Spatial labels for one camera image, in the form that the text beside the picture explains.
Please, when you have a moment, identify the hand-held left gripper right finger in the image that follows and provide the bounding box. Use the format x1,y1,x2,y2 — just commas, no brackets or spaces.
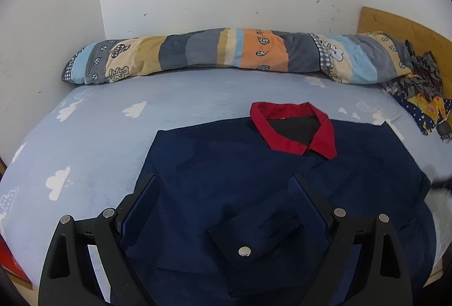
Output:
287,174,414,306

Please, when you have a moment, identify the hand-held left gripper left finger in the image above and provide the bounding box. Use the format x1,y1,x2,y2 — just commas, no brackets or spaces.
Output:
38,173,162,306

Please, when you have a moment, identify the navy jacket with red collar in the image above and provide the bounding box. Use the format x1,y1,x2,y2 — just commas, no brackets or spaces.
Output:
109,101,436,306

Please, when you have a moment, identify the light blue cloud-print bed sheet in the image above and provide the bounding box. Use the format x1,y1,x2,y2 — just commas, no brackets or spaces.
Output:
0,66,452,292

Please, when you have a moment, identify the red object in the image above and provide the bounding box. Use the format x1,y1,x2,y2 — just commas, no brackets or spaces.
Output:
0,235,33,290

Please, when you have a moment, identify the blue yellow star-print cloth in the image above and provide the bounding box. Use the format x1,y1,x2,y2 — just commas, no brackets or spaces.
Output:
405,94,452,137

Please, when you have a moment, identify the rolled patchwork quilt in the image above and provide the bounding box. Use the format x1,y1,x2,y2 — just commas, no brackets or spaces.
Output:
62,27,416,85

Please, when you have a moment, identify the grey red patterned cloth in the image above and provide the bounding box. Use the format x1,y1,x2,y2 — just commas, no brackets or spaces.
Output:
383,39,444,106

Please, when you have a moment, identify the wooden headboard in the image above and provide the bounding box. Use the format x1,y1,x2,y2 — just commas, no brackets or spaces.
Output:
357,6,452,81

